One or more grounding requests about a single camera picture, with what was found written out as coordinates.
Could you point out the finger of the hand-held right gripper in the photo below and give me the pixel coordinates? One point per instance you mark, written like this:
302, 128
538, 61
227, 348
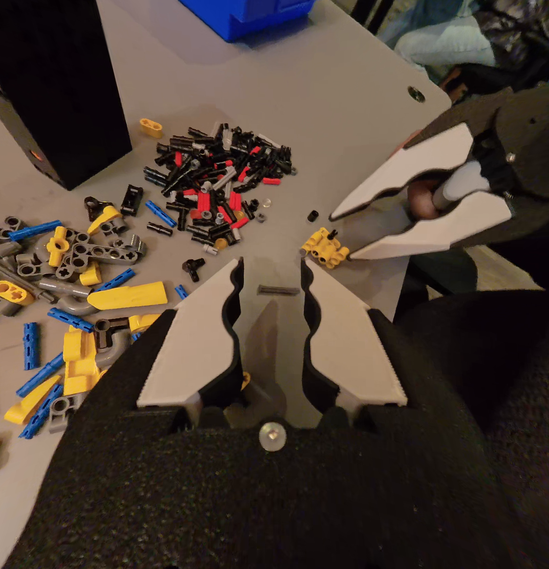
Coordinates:
443, 226
416, 164

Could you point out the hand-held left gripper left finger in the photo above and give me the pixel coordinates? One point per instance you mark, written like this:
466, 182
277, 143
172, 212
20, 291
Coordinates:
190, 351

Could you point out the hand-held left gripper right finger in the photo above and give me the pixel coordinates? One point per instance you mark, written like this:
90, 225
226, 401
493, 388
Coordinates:
354, 351

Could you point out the dark grey axle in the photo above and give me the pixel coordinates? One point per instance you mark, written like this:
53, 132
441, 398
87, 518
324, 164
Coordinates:
279, 290

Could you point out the yellow connector cluster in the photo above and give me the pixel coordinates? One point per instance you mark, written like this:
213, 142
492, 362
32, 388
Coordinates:
325, 248

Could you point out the person's right hand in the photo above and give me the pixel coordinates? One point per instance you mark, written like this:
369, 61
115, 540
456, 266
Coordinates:
421, 200

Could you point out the black office chair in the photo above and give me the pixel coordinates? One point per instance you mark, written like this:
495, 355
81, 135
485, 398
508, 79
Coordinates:
443, 273

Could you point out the small black bush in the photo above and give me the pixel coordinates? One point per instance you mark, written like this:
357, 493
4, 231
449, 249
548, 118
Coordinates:
313, 216

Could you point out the pile of yellow grey beams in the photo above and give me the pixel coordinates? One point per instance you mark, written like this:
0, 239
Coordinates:
74, 320

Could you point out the pale blue cloth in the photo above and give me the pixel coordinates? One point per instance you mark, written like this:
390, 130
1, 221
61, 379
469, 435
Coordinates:
443, 44

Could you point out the black long pin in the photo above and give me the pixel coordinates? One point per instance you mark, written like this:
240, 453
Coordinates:
159, 229

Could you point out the blue long pin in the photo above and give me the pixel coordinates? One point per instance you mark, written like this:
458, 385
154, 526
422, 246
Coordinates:
161, 213

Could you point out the black knit sweater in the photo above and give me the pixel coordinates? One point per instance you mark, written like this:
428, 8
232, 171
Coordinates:
501, 400

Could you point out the black two-hole beam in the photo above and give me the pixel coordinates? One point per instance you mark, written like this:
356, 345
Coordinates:
132, 200

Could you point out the pile of black red pins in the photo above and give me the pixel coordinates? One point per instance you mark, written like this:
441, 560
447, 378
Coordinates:
221, 186

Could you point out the blue plastic bin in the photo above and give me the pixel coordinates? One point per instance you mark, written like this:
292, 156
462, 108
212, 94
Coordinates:
256, 17

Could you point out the yellow two-hole beam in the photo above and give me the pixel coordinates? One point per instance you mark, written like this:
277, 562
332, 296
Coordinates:
151, 127

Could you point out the black perforated block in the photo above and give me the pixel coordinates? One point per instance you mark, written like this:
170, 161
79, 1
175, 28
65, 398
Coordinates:
56, 89

